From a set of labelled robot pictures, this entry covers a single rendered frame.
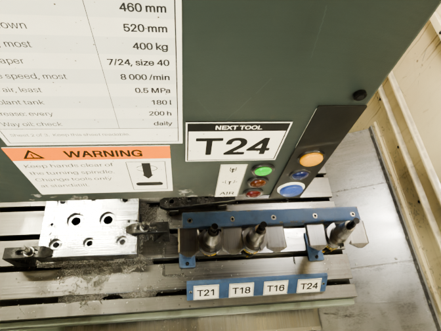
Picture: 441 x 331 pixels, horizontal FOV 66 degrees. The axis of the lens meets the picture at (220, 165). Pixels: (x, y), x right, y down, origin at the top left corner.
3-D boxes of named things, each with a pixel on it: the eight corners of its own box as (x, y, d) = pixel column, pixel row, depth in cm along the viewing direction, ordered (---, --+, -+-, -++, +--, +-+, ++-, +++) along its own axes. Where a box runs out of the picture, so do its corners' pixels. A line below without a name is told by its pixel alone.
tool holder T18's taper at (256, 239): (261, 228, 86) (267, 219, 80) (266, 245, 84) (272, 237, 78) (244, 230, 86) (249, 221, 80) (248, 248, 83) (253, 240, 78)
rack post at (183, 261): (195, 267, 112) (199, 242, 86) (179, 268, 111) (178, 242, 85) (194, 238, 117) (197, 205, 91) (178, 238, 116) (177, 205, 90)
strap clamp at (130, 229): (169, 241, 115) (168, 227, 102) (130, 243, 114) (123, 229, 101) (169, 232, 117) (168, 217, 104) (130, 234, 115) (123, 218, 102)
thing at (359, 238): (369, 247, 88) (371, 247, 88) (350, 249, 88) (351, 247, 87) (361, 222, 92) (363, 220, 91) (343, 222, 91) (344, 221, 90)
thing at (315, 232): (329, 249, 87) (330, 249, 86) (309, 251, 86) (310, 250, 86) (323, 223, 90) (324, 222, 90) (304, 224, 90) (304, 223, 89)
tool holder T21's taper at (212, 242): (218, 230, 85) (220, 220, 79) (222, 247, 83) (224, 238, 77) (200, 233, 84) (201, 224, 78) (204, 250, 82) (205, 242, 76)
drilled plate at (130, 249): (138, 257, 108) (136, 253, 103) (42, 262, 104) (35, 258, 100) (141, 191, 119) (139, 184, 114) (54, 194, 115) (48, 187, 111)
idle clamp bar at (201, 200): (233, 208, 123) (235, 201, 118) (161, 216, 119) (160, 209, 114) (231, 195, 126) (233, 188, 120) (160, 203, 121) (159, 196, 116)
